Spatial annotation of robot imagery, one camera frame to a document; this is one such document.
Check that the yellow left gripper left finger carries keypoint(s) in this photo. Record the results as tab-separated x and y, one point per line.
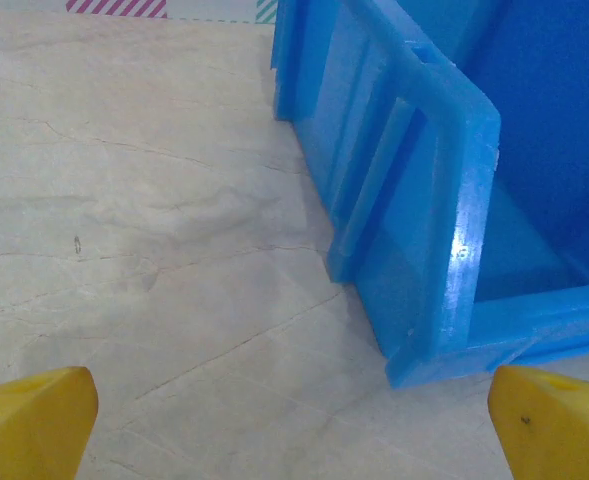
29	430

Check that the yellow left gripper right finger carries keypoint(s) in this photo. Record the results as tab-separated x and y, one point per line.
559	435

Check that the blue plastic bin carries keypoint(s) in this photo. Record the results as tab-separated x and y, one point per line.
414	210

